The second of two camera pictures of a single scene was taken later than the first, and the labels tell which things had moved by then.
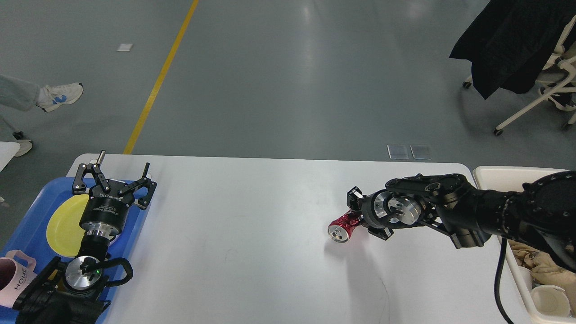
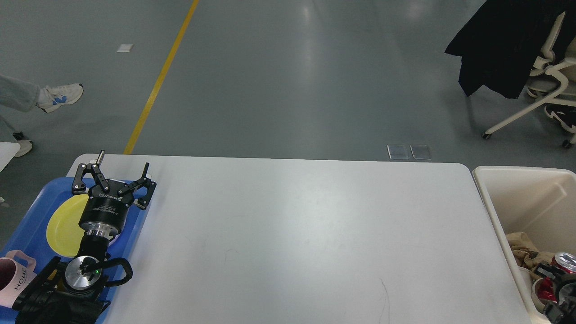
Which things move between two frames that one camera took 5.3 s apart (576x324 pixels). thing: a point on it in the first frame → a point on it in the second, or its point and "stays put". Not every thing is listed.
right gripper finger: (383, 233) → (556, 312)
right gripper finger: (353, 197) → (548, 272)
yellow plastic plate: (64, 231) stays put
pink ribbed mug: (16, 271) stays put
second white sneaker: (25, 146) stays put
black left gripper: (105, 213) stays put
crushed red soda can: (341, 229) → (546, 287)
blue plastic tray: (30, 235) stays put
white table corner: (7, 150) stays put
